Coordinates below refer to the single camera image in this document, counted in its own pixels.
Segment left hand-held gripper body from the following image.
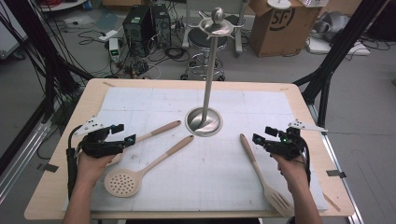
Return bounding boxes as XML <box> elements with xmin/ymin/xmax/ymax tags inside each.
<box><xmin>73</xmin><ymin>117</ymin><xmax>126</xmax><ymax>159</ymax></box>

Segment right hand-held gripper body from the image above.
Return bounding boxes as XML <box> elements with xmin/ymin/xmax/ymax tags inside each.
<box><xmin>261</xmin><ymin>119</ymin><xmax>329</xmax><ymax>161</ymax></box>

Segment cream spoon with beige handle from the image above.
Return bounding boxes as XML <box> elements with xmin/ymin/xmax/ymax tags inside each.
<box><xmin>106</xmin><ymin>119</ymin><xmax>182</xmax><ymax>166</ymax></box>

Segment cream perforated skimmer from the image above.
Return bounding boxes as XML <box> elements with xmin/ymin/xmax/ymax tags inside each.
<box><xmin>104</xmin><ymin>134</ymin><xmax>195</xmax><ymax>198</ymax></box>

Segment cream slotted spatula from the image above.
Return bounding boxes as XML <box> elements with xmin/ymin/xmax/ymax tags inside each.
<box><xmin>239</xmin><ymin>133</ymin><xmax>295</xmax><ymax>217</ymax></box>

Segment metal utensil stand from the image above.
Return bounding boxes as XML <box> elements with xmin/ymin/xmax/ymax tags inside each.
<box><xmin>184</xmin><ymin>7</ymin><xmax>243</xmax><ymax>138</ymax></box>

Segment person's left hand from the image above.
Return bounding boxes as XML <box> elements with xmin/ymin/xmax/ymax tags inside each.
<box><xmin>76</xmin><ymin>151</ymin><xmax>124</xmax><ymax>188</ymax></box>

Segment person's right hand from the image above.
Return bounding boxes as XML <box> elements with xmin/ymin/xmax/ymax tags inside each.
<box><xmin>271</xmin><ymin>153</ymin><xmax>312</xmax><ymax>194</ymax></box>

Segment black tape piece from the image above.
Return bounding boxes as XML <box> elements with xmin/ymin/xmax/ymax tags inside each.
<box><xmin>326</xmin><ymin>169</ymin><xmax>347</xmax><ymax>179</ymax></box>
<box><xmin>36</xmin><ymin>162</ymin><xmax>60</xmax><ymax>174</ymax></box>

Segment white grid mat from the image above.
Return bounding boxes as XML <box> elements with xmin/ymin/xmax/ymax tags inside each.
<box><xmin>61</xmin><ymin>86</ymin><xmax>330</xmax><ymax>213</ymax></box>

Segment white device with green display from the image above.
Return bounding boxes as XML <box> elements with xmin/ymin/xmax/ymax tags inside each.
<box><xmin>107</xmin><ymin>37</ymin><xmax>121</xmax><ymax>63</ymax></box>

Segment white power strip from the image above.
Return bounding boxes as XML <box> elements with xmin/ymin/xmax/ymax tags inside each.
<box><xmin>98</xmin><ymin>29</ymin><xmax>120</xmax><ymax>42</ymax></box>

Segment printed brown cardboard box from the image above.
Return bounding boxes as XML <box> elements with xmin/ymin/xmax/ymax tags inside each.
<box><xmin>247</xmin><ymin>0</ymin><xmax>323</xmax><ymax>59</ymax></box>

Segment black computer tower green label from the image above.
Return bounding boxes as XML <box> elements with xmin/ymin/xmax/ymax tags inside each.
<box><xmin>121</xmin><ymin>5</ymin><xmax>154</xmax><ymax>58</ymax></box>

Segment grey metal stand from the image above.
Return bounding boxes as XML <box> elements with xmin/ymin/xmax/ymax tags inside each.
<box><xmin>185</xmin><ymin>0</ymin><xmax>248</xmax><ymax>59</ymax></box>

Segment white flat board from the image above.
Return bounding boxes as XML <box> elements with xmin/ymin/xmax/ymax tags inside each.
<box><xmin>306</xmin><ymin>36</ymin><xmax>372</xmax><ymax>57</ymax></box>

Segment black computer tower with fan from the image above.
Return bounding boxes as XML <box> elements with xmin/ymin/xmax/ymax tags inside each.
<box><xmin>151</xmin><ymin>3</ymin><xmax>172</xmax><ymax>48</ymax></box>

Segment black stool with chrome base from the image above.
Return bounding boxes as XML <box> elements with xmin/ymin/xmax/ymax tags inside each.
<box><xmin>180</xmin><ymin>27</ymin><xmax>230</xmax><ymax>82</ymax></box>

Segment grey plastic bag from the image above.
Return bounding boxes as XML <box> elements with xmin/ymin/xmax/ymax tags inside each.
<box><xmin>311</xmin><ymin>10</ymin><xmax>351</xmax><ymax>43</ymax></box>

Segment white round disc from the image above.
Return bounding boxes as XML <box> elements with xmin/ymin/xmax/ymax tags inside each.
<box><xmin>266</xmin><ymin>0</ymin><xmax>292</xmax><ymax>10</ymax></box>

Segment white round table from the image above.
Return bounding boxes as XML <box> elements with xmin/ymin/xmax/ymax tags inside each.
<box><xmin>38</xmin><ymin>0</ymin><xmax>88</xmax><ymax>13</ymax></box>

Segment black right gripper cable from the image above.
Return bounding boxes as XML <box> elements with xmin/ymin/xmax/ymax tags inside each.
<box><xmin>299</xmin><ymin>144</ymin><xmax>313</xmax><ymax>185</ymax></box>

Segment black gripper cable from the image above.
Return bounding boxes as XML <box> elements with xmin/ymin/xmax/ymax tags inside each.
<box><xmin>65</xmin><ymin>124</ymin><xmax>83</xmax><ymax>200</ymax></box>
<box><xmin>299</xmin><ymin>144</ymin><xmax>313</xmax><ymax>185</ymax></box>

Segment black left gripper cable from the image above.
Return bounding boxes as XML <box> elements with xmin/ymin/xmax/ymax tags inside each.
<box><xmin>65</xmin><ymin>124</ymin><xmax>83</xmax><ymax>200</ymax></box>

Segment aluminium rail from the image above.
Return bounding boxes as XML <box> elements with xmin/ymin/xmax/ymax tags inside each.
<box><xmin>0</xmin><ymin>120</ymin><xmax>52</xmax><ymax>203</ymax></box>
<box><xmin>306</xmin><ymin>104</ymin><xmax>365</xmax><ymax>224</ymax></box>

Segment black metal frame stand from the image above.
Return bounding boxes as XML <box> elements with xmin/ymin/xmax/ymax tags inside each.
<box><xmin>292</xmin><ymin>0</ymin><xmax>390</xmax><ymax>129</ymax></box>
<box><xmin>0</xmin><ymin>0</ymin><xmax>94</xmax><ymax>125</ymax></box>

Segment black cable coil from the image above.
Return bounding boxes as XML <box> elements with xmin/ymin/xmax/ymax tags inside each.
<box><xmin>163</xmin><ymin>46</ymin><xmax>191</xmax><ymax>63</ymax></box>

